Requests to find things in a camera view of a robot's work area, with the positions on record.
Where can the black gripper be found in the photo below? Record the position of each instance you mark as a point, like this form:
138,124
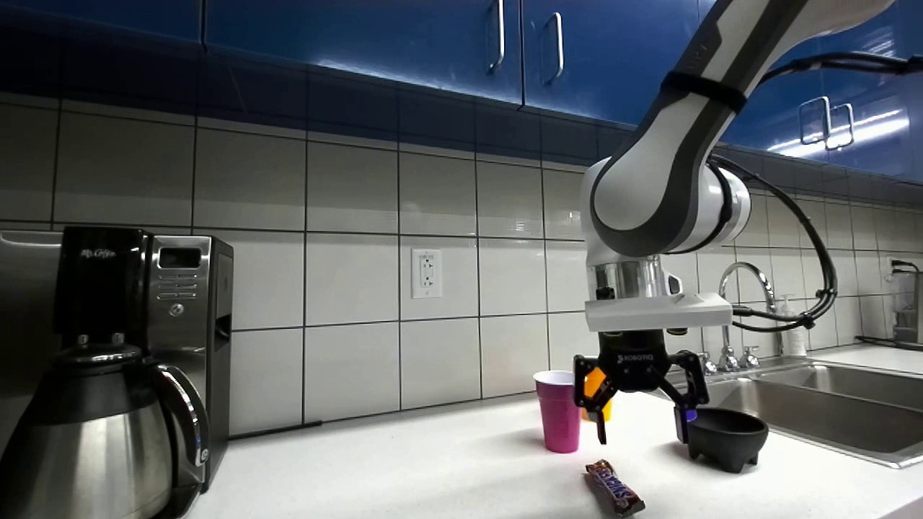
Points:
635,362

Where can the dark red candy bar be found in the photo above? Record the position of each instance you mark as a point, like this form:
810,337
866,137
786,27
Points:
612,492

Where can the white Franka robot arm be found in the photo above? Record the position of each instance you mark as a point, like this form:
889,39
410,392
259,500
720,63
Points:
652,183

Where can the black bowl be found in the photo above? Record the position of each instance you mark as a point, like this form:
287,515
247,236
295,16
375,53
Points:
727,435

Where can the orange plastic cup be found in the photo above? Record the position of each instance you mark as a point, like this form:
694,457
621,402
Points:
596,382

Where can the purple plastic cup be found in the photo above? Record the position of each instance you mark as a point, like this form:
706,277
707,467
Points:
562,419

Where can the clear soap bottle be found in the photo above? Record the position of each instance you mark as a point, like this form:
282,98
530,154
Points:
795,336

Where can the chrome sink faucet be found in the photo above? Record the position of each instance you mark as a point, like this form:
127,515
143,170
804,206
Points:
763,277

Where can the stainless steel double sink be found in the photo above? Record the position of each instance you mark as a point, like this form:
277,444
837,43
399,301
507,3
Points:
847,408

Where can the grey countertop appliance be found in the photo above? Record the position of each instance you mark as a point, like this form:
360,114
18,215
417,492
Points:
911,307

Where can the blue upper cabinets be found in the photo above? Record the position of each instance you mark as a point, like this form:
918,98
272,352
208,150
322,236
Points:
384,46

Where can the black steel coffee maker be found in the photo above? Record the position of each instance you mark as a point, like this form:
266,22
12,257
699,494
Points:
178,290

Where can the stainless steel coffee carafe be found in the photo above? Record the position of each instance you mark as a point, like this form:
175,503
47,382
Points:
97,450

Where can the blurry grey metal object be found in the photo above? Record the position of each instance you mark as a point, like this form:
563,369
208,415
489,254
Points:
25,319

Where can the white wall power outlet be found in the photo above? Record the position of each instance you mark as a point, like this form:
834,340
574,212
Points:
429,275

